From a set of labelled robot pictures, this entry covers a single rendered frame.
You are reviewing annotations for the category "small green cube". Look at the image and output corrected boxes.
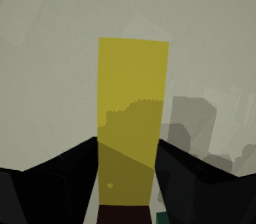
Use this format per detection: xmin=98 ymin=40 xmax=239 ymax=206
xmin=155 ymin=211 xmax=170 ymax=224

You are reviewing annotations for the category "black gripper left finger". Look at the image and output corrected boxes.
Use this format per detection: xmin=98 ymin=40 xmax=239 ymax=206
xmin=0 ymin=137 xmax=99 ymax=224

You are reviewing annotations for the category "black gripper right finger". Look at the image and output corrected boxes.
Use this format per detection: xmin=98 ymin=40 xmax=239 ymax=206
xmin=154 ymin=139 xmax=256 ymax=224

